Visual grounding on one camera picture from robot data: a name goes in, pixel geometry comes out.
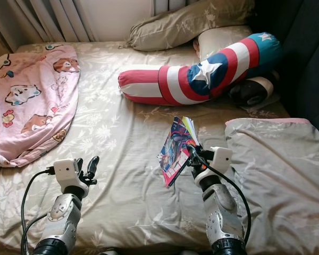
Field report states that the colourful comic booklet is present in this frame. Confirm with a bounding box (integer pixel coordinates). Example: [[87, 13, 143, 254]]
[[158, 116, 200, 188]]

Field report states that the pink cartoon print blanket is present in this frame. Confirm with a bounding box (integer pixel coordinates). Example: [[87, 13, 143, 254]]
[[0, 45, 80, 168]]

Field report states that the red white blue star bolster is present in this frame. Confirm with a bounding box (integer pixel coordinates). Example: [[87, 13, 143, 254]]
[[118, 32, 283, 105]]

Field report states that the large pale grey pillow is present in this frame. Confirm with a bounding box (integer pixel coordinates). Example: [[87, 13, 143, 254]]
[[225, 117, 319, 255]]

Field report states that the small cream pillow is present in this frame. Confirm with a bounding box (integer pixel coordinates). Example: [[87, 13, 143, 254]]
[[197, 25, 253, 60]]

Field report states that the olive floral pillow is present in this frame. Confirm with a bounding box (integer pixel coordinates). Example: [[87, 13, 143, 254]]
[[128, 0, 256, 52]]

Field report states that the grey curtain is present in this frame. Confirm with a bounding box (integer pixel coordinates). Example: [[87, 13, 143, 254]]
[[0, 0, 96, 51], [152, 0, 205, 16]]

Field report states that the dark upholstered headboard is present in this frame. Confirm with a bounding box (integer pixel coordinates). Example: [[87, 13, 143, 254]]
[[250, 0, 319, 144]]

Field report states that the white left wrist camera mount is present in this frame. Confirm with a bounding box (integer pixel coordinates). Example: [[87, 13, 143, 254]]
[[53, 158, 79, 191]]

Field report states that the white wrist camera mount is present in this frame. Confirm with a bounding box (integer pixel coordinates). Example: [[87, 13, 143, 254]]
[[209, 147, 233, 184], [53, 158, 79, 191]]

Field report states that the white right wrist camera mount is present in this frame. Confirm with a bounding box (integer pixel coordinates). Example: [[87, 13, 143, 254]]
[[209, 147, 233, 184]]

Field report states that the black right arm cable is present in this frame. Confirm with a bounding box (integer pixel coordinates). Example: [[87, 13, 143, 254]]
[[189, 149, 252, 245]]

